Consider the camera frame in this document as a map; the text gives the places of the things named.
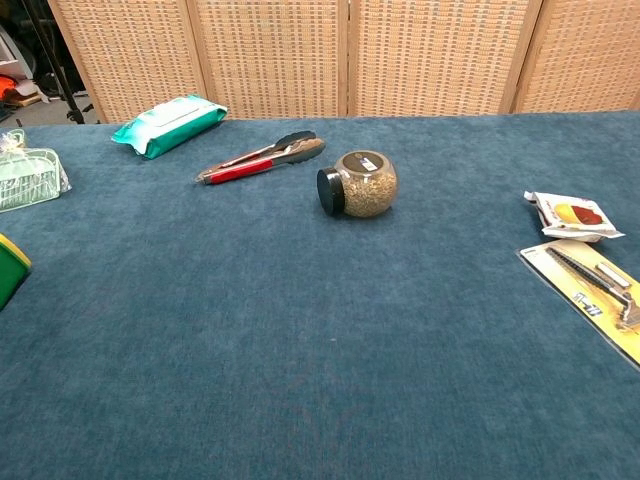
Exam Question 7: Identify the red handled kitchen tongs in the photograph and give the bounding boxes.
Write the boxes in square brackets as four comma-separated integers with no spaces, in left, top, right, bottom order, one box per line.
[195,130,327,187]

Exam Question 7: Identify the teal wet wipes pack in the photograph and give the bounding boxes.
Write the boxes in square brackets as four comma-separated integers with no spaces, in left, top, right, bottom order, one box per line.
[110,94,229,161]

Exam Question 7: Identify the yellow packaged utility knife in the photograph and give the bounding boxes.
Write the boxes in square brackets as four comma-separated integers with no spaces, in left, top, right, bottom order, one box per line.
[515,238,640,372]

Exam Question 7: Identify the white snack packet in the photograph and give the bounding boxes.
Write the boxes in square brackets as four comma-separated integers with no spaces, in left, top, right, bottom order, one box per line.
[523,190,626,244]

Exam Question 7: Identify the yellow plastic box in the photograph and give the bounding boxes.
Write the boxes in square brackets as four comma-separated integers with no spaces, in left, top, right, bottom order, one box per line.
[0,232,33,312]

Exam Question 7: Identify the black tripod stand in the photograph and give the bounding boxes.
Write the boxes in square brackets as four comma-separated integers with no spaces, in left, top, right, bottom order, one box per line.
[19,0,87,125]

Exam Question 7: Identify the woven wooden folding screen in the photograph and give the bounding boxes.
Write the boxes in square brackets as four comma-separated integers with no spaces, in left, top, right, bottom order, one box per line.
[47,0,640,124]

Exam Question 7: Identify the round glass jar black lid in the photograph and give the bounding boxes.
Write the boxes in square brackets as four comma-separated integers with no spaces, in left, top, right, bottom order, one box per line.
[316,149,400,220]

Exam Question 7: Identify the green dustpan in plastic bag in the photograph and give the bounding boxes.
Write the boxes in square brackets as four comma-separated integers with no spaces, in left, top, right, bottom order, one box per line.
[0,128,72,215]

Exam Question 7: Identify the blue table mat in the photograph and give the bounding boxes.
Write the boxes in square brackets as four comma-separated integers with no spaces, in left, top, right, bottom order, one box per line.
[0,110,640,480]

